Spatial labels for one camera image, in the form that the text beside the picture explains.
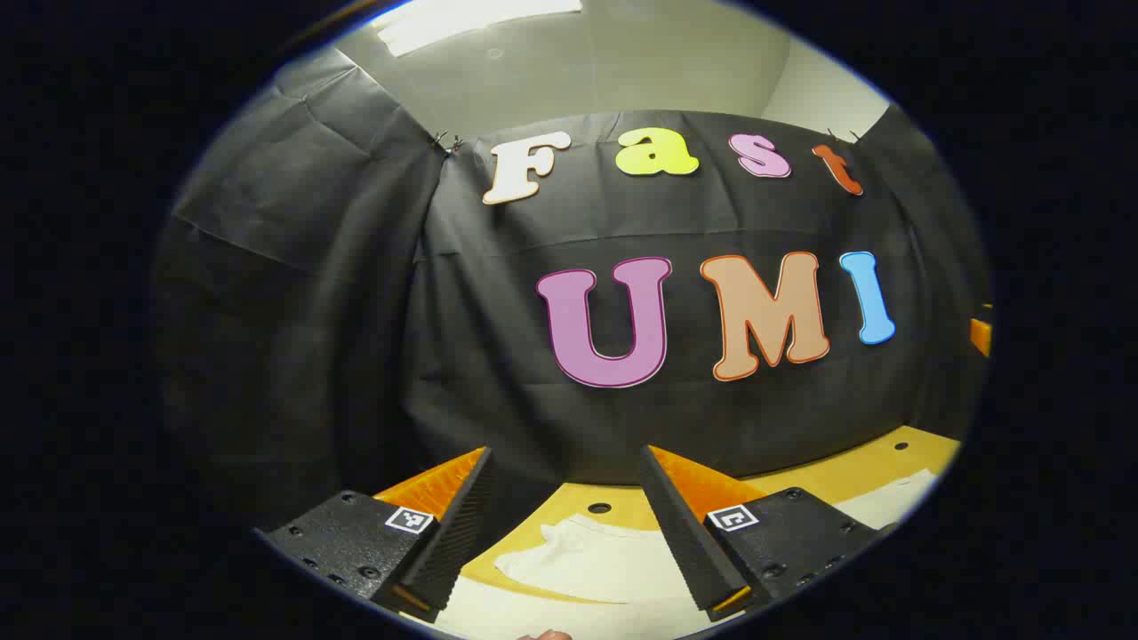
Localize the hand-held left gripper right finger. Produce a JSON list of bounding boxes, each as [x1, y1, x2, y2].
[[638, 444, 899, 623]]

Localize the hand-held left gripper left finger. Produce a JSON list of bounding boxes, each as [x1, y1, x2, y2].
[[253, 446, 495, 623]]

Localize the white jeans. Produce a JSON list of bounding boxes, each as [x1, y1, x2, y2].
[[400, 469, 939, 640]]

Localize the black backdrop cloth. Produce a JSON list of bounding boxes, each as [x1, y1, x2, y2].
[[151, 49, 992, 534]]

